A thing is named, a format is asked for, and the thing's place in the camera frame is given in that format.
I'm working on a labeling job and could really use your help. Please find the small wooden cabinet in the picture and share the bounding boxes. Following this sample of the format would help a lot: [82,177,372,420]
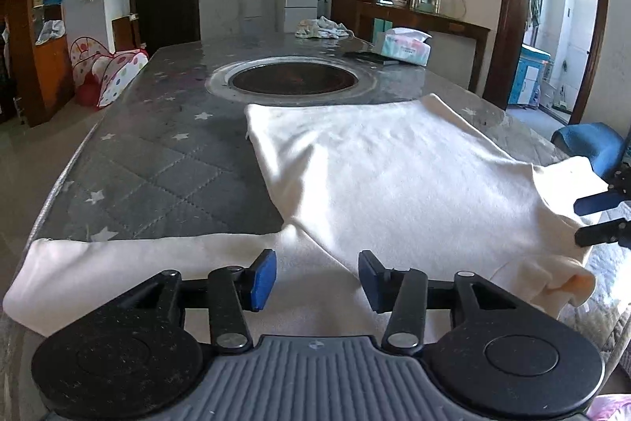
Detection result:
[112,14,144,54]

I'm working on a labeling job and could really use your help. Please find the round black hotpot cooktop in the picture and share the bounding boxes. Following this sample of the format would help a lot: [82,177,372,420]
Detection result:
[204,54,380,102]

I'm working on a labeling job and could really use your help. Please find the grey lace cloth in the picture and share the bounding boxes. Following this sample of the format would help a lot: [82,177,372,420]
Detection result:
[557,248,631,357]

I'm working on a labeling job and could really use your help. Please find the blue chair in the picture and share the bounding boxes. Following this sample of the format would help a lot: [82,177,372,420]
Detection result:
[551,122,626,181]

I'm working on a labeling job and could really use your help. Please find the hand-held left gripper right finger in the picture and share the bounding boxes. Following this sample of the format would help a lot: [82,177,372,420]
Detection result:
[358,249,518,355]

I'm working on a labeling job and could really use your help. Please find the blue balcony cabinet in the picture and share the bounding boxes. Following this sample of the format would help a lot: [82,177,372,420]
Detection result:
[508,45,552,106]

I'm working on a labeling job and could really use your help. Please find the white water dispenser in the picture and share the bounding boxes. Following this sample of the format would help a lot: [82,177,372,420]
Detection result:
[241,0,264,34]

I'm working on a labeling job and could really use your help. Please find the wooden console table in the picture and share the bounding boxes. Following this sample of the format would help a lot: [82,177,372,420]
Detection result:
[356,0,492,94]

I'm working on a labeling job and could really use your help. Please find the crumpled patterned cloth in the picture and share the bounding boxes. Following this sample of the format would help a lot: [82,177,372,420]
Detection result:
[295,15,353,39]

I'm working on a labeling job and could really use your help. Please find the white long-sleeved garment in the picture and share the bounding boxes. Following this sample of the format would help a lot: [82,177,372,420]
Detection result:
[2,93,605,338]

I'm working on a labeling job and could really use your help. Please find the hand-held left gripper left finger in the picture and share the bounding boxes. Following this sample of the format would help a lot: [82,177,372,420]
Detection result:
[121,248,278,355]

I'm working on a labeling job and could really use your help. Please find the wooden shelf unit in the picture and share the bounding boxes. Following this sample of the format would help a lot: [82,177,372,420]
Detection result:
[4,0,76,128]

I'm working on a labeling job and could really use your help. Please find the tissue box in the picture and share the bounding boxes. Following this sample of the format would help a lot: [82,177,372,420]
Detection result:
[379,27,433,67]

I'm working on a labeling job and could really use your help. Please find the wooden doorway frame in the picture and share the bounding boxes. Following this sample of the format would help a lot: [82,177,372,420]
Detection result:
[483,0,612,126]

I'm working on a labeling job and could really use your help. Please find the pink cloth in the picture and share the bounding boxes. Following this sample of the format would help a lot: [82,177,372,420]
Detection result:
[589,394,631,421]

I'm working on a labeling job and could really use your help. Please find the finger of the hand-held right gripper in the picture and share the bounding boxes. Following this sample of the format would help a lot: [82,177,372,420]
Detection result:
[573,165,631,217]
[575,218,631,249]

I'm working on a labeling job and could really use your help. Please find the polka dot play tent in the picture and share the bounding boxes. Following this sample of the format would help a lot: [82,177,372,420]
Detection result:
[69,36,149,109]

